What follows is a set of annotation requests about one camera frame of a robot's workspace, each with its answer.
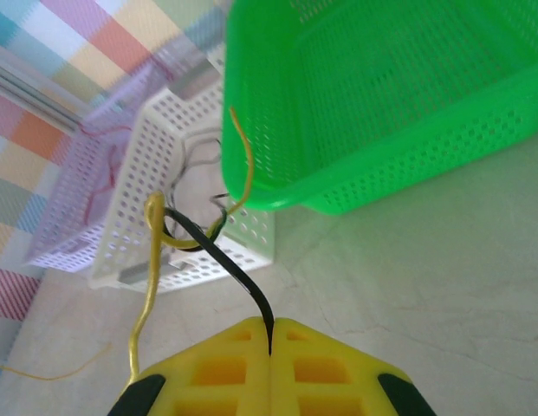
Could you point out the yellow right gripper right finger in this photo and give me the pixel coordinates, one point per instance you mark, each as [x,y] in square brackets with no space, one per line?
[329,368]

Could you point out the green mesh plastic basket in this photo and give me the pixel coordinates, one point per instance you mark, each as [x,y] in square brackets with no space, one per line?
[381,86]

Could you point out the purple perforated plastic basket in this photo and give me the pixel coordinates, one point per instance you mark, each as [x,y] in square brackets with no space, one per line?
[65,216]

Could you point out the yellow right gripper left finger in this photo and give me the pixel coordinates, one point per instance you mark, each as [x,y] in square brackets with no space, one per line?
[216,368]

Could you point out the white perforated plastic basket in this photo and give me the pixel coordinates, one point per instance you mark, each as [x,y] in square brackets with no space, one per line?
[134,195]

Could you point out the aluminium frame post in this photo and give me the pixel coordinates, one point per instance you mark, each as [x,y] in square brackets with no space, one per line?
[34,99]

